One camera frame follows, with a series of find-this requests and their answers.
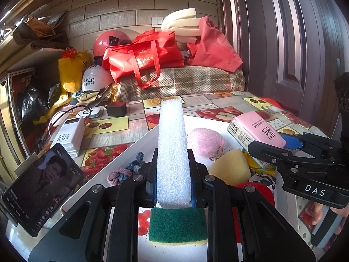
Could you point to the pink tissue pack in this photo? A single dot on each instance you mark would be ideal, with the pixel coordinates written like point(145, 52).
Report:
point(256, 128)

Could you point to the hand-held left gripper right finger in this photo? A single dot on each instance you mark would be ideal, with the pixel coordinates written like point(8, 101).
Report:
point(200, 193)

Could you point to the yellow bag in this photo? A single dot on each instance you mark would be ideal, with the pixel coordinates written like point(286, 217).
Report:
point(71, 71)

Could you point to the person's right hand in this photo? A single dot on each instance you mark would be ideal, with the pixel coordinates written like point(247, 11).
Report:
point(317, 214)

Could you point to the black and white patterned cloth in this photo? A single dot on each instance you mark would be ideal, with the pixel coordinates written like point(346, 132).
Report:
point(263, 180)

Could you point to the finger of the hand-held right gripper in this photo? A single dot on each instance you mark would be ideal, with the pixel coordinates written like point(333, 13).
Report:
point(272, 155)
point(291, 141)

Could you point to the pink-red nonwoven bag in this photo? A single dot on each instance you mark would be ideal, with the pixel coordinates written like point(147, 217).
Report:
point(215, 49)

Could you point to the multicoloured braided yarn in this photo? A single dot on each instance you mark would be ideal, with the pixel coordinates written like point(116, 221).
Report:
point(122, 173)

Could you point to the white foam block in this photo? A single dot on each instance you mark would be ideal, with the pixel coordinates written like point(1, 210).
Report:
point(173, 147)

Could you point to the plaid cloth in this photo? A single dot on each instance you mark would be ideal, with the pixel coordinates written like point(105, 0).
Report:
point(190, 84)

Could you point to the red tote bag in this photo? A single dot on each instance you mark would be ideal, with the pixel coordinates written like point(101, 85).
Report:
point(147, 54)

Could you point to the white wall switch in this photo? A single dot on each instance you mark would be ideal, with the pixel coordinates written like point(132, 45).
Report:
point(157, 22)

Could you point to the green and yellow scouring sponge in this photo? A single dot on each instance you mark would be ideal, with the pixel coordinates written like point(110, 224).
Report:
point(177, 225)

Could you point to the black smartphone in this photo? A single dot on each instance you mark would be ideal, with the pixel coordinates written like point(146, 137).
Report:
point(41, 185)

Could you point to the brown wooden door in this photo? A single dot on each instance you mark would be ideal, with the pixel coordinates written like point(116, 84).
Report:
point(272, 46)

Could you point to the pink plush puff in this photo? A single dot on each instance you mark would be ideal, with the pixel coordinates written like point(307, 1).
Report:
point(204, 142)

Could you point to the black power adapter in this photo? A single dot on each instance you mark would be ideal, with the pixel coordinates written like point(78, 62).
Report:
point(116, 109)

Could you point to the yellow sponge wedge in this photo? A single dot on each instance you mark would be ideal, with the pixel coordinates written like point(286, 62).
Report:
point(230, 169)

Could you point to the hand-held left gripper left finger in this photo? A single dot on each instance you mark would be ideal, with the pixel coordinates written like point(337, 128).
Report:
point(148, 193)

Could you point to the white tray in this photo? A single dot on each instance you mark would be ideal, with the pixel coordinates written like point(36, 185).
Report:
point(207, 122)

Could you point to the red helmet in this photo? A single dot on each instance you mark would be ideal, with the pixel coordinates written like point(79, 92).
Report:
point(103, 43)

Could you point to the white helmet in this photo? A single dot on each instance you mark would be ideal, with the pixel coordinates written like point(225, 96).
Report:
point(94, 80)

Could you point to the white foam tubes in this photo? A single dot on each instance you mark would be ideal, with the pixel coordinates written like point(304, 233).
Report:
point(180, 21)

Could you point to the black plastic bag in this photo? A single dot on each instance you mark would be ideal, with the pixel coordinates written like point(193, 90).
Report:
point(32, 101)

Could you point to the red plastic bag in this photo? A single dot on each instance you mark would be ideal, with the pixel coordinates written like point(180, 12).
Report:
point(271, 103)

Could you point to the white power bank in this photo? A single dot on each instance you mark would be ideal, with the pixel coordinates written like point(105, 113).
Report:
point(68, 139)

